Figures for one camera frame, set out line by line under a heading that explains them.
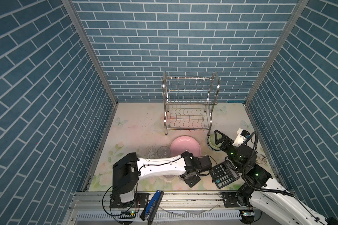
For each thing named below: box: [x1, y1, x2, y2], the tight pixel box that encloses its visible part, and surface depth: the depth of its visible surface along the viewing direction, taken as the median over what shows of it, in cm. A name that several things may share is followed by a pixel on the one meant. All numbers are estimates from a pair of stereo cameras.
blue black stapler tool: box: [140, 190, 165, 225], surface depth 72 cm
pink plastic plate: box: [169, 135, 202, 158], surface depth 94 cm
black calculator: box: [210, 159, 240, 189], surface depth 82 cm
